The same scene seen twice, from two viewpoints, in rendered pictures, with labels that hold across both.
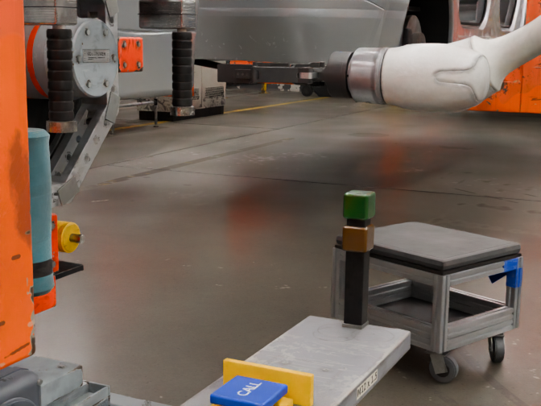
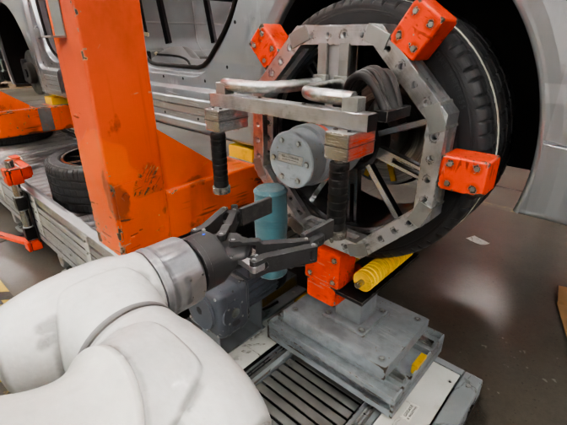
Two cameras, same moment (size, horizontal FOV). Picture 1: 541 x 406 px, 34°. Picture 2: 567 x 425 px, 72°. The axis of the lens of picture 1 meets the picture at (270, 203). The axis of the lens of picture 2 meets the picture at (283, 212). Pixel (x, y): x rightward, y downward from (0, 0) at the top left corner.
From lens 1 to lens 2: 179 cm
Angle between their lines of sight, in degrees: 101
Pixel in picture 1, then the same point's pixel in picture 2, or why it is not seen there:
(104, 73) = (296, 173)
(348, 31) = not seen: outside the picture
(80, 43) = (276, 147)
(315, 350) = not seen: hidden behind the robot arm
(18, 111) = (101, 162)
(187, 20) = (332, 152)
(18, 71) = (98, 145)
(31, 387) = (212, 298)
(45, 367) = (380, 350)
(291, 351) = not seen: hidden behind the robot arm
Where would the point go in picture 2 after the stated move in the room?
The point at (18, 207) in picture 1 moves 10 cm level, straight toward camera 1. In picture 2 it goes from (108, 199) to (71, 199)
